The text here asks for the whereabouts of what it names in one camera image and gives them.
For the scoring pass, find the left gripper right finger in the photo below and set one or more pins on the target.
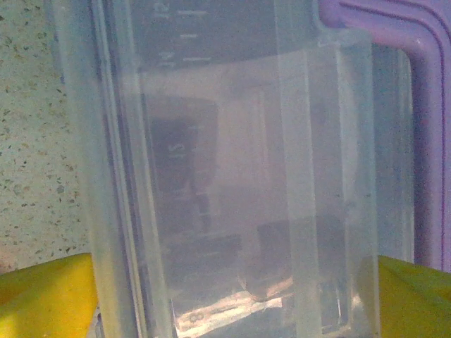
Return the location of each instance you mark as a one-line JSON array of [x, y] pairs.
[[415, 303]]

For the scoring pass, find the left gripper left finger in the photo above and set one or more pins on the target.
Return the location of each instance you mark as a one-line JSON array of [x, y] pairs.
[[42, 299]]

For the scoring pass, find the purple toolbox with clear lid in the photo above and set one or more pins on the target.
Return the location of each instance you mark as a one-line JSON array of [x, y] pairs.
[[246, 141]]

